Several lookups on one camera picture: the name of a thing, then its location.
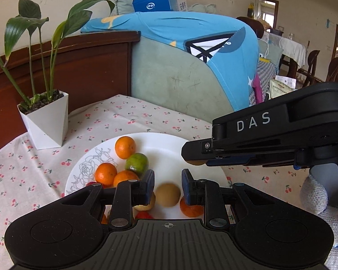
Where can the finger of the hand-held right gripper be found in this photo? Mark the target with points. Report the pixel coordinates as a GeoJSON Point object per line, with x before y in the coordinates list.
{"type": "Point", "coordinates": [242, 157]}

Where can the green lime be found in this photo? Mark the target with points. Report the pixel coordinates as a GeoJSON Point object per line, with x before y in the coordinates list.
{"type": "Point", "coordinates": [136, 163]}

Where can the white angular plant pot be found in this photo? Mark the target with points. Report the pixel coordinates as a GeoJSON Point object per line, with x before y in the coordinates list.
{"type": "Point", "coordinates": [45, 126]}

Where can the grey checked cloth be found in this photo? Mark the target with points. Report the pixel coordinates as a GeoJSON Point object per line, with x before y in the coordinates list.
{"type": "Point", "coordinates": [266, 73]}

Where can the white plate with rose print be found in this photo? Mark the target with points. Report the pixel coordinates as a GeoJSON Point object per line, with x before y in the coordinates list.
{"type": "Point", "coordinates": [163, 157]}

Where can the small orange tangerine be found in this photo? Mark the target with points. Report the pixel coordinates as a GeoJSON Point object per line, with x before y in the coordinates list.
{"type": "Point", "coordinates": [190, 210]}
{"type": "Point", "coordinates": [125, 147]}
{"type": "Point", "coordinates": [105, 173]}
{"type": "Point", "coordinates": [125, 178]}

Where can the person's right hand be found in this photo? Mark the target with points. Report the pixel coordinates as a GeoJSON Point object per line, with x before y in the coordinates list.
{"type": "Point", "coordinates": [315, 199]}

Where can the pale green cushion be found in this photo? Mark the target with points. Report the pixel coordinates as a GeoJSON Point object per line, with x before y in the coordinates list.
{"type": "Point", "coordinates": [122, 2]}

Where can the dark wooden chair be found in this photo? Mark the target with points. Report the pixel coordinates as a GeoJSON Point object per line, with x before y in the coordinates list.
{"type": "Point", "coordinates": [333, 70]}
{"type": "Point", "coordinates": [311, 64]}

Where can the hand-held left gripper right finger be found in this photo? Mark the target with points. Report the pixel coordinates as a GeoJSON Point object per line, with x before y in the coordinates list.
{"type": "Point", "coordinates": [187, 188]}

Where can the dark wooden headboard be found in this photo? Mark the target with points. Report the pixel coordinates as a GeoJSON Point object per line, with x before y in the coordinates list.
{"type": "Point", "coordinates": [101, 67]}

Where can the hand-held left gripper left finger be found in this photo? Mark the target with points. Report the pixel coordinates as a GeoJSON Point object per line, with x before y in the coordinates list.
{"type": "Point", "coordinates": [149, 185]}

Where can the red cherry tomato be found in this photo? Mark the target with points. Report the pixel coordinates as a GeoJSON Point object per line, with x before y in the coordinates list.
{"type": "Point", "coordinates": [93, 184]}
{"type": "Point", "coordinates": [144, 215]}

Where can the green leafy houseplant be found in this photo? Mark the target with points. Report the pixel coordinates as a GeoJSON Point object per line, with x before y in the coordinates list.
{"type": "Point", "coordinates": [79, 11]}

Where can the wooden door frame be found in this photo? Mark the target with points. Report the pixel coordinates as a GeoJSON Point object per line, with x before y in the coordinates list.
{"type": "Point", "coordinates": [276, 11]}

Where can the cherry print tablecloth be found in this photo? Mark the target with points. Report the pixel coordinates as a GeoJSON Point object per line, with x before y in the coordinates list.
{"type": "Point", "coordinates": [22, 174]}

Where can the pale green sofa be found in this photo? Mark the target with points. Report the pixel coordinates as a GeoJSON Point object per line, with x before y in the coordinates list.
{"type": "Point", "coordinates": [171, 81]}

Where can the blue printed cloth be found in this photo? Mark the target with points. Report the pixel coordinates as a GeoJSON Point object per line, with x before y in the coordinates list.
{"type": "Point", "coordinates": [163, 28]}

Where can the brown round fruit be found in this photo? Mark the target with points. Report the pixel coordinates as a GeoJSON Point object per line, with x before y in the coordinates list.
{"type": "Point", "coordinates": [145, 206]}
{"type": "Point", "coordinates": [199, 163]}
{"type": "Point", "coordinates": [167, 194]}

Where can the pale snack packet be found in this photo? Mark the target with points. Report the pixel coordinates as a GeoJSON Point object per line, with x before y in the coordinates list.
{"type": "Point", "coordinates": [281, 88]}

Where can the dining table with white cloth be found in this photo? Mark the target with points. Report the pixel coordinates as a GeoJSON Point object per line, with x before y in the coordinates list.
{"type": "Point", "coordinates": [290, 47]}

